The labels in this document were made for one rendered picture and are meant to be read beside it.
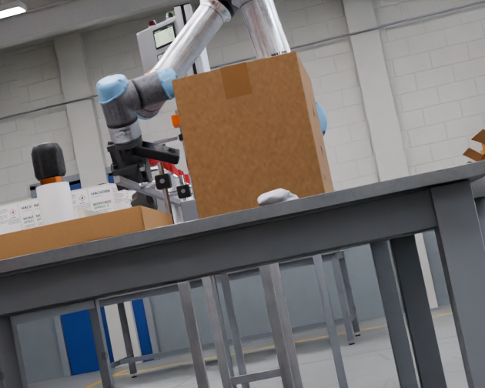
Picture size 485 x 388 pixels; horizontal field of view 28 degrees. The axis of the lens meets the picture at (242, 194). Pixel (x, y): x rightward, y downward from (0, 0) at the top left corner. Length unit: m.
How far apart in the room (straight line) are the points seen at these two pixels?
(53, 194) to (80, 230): 1.09
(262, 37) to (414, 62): 7.98
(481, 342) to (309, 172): 0.49
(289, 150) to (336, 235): 0.36
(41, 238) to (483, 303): 0.67
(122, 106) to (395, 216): 0.98
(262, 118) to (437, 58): 8.58
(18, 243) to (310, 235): 0.45
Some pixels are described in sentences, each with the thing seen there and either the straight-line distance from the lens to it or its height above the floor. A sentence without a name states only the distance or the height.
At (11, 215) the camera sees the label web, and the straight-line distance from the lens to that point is 2.85.
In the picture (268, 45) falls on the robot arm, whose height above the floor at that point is 1.27.
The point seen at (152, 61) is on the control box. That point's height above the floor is 1.37.
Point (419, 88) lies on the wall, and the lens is 10.28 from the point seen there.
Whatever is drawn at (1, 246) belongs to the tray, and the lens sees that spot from 1.53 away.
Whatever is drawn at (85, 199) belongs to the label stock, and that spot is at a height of 1.03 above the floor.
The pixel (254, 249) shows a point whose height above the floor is 0.77.
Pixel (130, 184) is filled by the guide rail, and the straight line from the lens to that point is 1.90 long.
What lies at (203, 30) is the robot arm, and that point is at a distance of 2.49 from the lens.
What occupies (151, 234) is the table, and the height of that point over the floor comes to 0.82.
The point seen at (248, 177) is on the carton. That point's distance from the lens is 1.78.
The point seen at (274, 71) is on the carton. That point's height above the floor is 1.09.
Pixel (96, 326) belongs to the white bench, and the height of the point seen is 0.61.
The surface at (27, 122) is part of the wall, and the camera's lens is 11.16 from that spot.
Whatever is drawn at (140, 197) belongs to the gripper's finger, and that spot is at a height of 0.97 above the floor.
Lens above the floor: 0.74
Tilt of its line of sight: 5 degrees up
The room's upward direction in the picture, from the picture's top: 11 degrees counter-clockwise
